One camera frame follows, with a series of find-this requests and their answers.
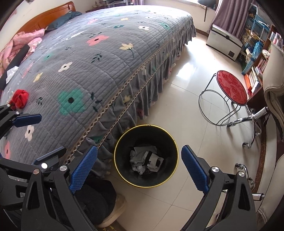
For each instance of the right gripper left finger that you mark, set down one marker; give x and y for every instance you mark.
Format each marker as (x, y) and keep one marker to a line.
(66, 180)

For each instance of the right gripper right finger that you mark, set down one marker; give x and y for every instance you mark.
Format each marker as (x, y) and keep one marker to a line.
(238, 209)

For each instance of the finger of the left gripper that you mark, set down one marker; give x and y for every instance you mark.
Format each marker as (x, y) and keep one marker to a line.
(10, 118)
(44, 162)

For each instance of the black gold-rimmed trash bin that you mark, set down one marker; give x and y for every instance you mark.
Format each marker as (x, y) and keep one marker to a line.
(146, 135)

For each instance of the red sock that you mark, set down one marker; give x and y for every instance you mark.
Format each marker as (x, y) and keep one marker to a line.
(19, 99)

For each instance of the dark trouser knee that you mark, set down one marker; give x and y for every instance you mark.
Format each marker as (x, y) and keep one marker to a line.
(100, 202)

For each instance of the black garment on bed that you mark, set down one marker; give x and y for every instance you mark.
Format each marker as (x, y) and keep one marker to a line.
(15, 62)

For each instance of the pink crumpled blanket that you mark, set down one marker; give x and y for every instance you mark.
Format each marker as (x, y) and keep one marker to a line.
(32, 39)

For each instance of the black white sock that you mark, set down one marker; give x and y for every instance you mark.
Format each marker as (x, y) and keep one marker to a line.
(152, 161)

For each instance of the beige swivel office chair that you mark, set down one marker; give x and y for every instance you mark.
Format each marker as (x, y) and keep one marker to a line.
(267, 186)

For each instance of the grey floral quilted bedspread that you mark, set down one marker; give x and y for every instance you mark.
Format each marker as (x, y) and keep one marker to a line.
(93, 78)

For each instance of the wooden headboard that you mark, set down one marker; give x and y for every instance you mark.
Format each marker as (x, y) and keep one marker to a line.
(44, 19)

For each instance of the dark blue pillow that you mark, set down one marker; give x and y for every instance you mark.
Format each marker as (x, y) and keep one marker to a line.
(62, 20)

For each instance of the red round metal stool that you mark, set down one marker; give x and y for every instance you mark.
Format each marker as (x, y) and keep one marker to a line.
(232, 92)

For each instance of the white chest freezer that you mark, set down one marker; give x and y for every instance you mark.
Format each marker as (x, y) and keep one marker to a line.
(224, 42)

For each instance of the wooden bookshelf with books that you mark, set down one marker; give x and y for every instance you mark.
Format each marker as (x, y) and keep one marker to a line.
(258, 36)

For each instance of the purple curtain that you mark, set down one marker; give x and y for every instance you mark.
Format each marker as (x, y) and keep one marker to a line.
(231, 16)

